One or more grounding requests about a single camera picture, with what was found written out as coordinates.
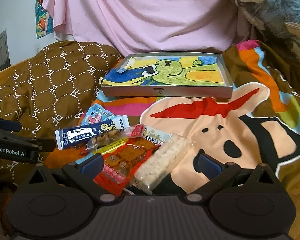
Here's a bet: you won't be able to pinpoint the red orange snack packet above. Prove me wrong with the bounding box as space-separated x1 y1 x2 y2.
94 137 159 197

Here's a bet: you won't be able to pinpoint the dark blue snack stick pack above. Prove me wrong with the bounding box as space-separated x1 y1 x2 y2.
55 115 130 150

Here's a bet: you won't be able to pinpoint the clear pack brown cookies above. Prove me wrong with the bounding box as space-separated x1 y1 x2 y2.
85 124 146 150

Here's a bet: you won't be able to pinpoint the rice cracker bar pack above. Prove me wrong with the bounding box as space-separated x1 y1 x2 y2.
133 134 193 195

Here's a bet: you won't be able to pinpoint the light blue candy packet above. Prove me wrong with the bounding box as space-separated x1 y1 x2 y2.
79 103 115 126

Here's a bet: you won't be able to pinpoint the white green snack packet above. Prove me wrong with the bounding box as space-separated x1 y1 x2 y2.
143 126 172 146

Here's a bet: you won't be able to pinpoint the yellow snack packet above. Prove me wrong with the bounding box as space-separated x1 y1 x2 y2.
91 139 127 155

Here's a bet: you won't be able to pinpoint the brown PF patterned pillow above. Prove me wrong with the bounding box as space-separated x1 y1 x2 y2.
0 40 123 170

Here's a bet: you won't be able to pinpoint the colourful cartoon monkey blanket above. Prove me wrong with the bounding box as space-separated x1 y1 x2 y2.
43 39 300 240

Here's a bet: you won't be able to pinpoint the grey tray with cartoon drawing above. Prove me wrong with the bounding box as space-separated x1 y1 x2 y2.
99 51 233 99

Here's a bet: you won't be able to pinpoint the pink bed sheet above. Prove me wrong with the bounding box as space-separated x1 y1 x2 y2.
43 0 252 56

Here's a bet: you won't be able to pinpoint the bundle of clothes in plastic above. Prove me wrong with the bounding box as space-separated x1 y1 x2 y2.
214 0 300 55

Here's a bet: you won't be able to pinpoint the wooden bed frame edge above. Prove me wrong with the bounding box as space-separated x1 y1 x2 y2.
0 60 27 85

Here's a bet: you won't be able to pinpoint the colourful wall poster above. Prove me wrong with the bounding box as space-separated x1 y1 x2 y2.
35 0 53 39

